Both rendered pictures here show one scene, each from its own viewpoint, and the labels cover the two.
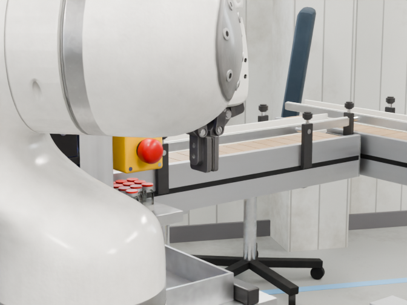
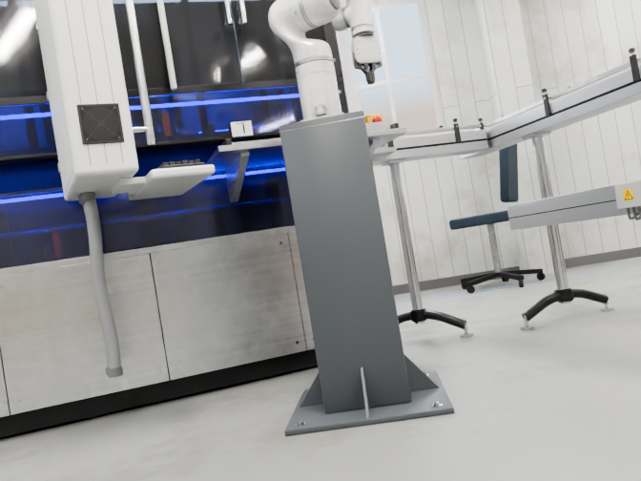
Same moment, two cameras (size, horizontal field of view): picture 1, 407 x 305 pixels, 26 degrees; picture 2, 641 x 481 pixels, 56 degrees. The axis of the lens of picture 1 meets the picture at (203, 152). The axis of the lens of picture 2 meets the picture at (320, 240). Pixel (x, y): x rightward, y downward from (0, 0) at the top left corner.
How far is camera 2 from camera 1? 150 cm
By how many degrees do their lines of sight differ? 22
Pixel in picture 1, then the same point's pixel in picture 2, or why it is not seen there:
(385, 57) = (573, 162)
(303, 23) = not seen: hidden behind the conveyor
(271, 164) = (441, 140)
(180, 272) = not seen: hidden behind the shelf
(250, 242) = (496, 261)
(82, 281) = (309, 50)
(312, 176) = (463, 146)
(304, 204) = (533, 248)
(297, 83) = (505, 168)
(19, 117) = (294, 22)
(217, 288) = (384, 125)
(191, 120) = (326, 11)
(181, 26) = not seen: outside the picture
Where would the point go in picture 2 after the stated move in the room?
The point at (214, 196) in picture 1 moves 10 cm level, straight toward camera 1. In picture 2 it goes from (416, 153) to (411, 150)
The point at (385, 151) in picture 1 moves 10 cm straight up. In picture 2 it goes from (496, 132) to (492, 111)
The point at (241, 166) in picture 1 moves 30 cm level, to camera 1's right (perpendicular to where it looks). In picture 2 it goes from (426, 140) to (492, 126)
